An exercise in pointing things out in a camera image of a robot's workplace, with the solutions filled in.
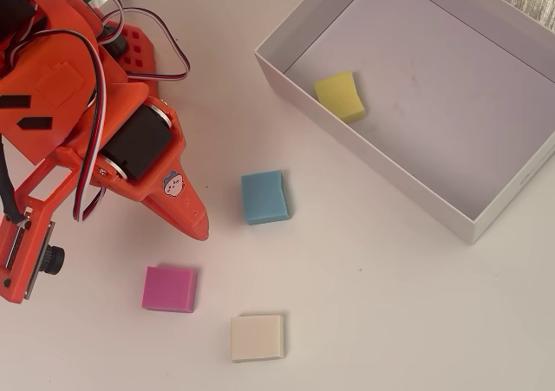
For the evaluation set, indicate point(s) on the orange gripper black servo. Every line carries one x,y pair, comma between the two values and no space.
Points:
130,146

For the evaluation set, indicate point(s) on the yellow foam cuboid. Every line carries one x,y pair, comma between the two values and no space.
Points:
340,96

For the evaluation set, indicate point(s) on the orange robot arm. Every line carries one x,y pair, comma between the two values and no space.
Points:
52,70

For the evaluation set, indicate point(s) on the blue foam cuboid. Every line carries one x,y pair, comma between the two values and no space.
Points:
264,196

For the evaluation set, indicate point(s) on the pink foam cuboid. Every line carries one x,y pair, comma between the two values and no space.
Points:
169,289

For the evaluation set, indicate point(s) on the cream foam cuboid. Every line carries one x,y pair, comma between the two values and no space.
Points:
256,338

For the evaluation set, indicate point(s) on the white cardboard bin box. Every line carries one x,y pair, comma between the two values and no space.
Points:
433,105

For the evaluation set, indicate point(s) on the cartoon face sticker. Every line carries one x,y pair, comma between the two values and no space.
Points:
173,185

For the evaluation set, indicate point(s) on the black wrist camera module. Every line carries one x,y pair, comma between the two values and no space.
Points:
54,258

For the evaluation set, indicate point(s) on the orange camera mount bracket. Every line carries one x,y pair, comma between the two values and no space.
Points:
13,289

